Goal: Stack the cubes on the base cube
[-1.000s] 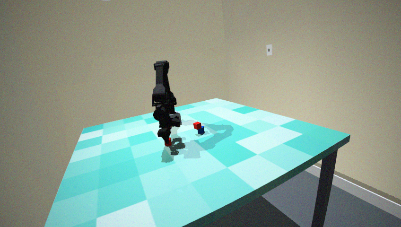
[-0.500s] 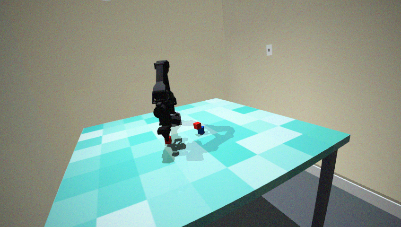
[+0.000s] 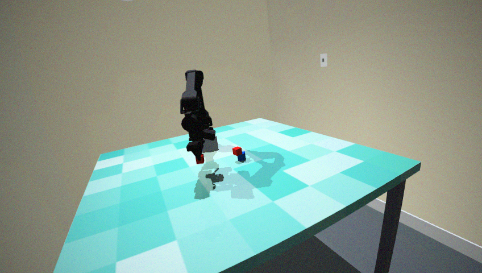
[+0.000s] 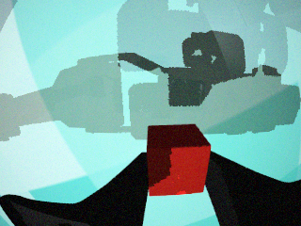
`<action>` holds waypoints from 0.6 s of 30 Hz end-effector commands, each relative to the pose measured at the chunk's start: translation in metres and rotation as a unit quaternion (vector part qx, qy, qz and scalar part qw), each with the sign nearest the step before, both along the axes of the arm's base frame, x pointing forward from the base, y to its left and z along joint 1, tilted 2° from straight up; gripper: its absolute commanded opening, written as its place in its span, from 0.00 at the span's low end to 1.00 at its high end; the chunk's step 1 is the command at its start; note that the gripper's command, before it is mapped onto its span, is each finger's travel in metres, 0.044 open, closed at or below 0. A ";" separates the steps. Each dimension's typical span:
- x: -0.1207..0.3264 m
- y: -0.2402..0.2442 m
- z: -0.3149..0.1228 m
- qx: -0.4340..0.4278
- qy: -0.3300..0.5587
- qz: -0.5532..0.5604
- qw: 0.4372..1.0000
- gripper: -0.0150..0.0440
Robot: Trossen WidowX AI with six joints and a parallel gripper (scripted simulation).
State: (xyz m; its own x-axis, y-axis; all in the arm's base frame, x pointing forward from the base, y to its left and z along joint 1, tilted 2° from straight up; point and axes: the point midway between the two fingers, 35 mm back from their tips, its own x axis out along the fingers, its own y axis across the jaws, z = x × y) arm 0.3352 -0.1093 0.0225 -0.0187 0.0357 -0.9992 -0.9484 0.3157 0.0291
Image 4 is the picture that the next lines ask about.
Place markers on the red cube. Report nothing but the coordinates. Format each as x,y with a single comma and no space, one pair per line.
177,159

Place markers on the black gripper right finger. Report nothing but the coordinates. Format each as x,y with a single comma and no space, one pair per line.
243,197

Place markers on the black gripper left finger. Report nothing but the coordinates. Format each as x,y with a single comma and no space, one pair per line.
121,202

